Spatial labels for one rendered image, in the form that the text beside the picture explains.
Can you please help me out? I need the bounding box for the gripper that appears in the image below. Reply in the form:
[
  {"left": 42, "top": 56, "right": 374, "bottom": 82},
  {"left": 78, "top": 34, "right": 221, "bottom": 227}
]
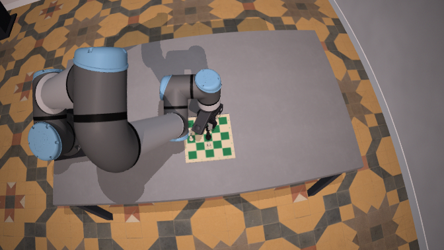
[{"left": 207, "top": 103, "right": 223, "bottom": 130}]

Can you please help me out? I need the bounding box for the green and cream chessboard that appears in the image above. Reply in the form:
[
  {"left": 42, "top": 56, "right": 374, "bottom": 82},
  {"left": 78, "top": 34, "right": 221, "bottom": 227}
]
[{"left": 184, "top": 114, "right": 235, "bottom": 163}]

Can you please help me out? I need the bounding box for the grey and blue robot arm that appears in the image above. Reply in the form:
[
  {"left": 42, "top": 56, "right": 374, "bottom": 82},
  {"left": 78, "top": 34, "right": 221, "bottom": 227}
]
[{"left": 28, "top": 47, "right": 221, "bottom": 173}]

